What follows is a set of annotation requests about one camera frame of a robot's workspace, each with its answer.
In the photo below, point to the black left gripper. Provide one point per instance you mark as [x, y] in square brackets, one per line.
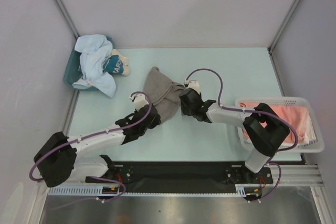
[156, 121]

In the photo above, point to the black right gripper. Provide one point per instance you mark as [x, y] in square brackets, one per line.
[185, 101]

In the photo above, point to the grey towel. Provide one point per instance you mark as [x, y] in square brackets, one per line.
[163, 93]

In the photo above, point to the pink towel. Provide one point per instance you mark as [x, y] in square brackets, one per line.
[297, 116]

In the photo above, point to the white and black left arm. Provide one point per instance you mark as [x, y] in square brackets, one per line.
[56, 160]

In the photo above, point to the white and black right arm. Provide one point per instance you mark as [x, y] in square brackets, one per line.
[263, 127]

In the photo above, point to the teal and beige towel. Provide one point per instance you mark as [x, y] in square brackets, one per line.
[117, 64]

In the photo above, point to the light blue towel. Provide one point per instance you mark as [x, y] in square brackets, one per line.
[94, 49]

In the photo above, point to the teal plastic tray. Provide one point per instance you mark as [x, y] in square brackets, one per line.
[73, 71]

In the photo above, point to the white perforated plastic basket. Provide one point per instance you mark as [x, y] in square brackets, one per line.
[314, 146]

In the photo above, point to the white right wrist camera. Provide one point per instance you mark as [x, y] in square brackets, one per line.
[193, 84]

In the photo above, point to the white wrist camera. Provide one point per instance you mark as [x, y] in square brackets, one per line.
[193, 84]
[139, 100]

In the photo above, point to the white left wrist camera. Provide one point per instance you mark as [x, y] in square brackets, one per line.
[139, 100]

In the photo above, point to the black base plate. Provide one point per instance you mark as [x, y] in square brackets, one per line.
[192, 173]

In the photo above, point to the white slotted cable duct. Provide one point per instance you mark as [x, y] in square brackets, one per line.
[156, 189]

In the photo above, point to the aluminium frame rail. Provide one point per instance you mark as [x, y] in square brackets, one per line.
[286, 175]

